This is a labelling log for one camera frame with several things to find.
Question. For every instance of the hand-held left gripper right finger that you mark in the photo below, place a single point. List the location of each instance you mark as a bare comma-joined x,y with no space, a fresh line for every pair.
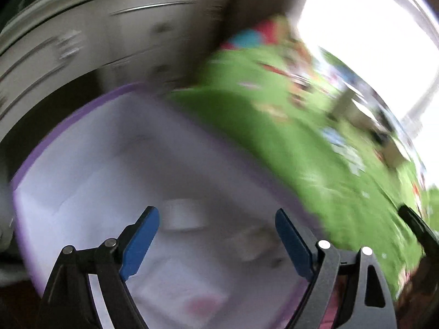
295,243

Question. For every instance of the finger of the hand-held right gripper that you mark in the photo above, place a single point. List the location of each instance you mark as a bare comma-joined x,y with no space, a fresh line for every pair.
420,228

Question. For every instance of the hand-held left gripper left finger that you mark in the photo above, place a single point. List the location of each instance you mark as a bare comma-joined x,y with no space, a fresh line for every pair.
140,243

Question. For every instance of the purple-rimmed white storage box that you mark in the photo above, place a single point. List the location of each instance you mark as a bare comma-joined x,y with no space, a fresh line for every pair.
103,164

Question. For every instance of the pink cloth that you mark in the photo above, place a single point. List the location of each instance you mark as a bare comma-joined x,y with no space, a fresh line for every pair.
334,315

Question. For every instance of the green printed blanket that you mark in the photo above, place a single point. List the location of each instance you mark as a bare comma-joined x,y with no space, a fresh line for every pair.
274,137

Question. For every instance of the small tan box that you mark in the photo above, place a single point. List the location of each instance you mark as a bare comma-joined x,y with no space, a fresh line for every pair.
356,109

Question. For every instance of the white dresser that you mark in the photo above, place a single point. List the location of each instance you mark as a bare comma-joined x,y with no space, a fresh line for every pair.
103,31

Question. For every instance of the window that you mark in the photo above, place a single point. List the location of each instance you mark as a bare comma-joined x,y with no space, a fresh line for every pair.
360,17

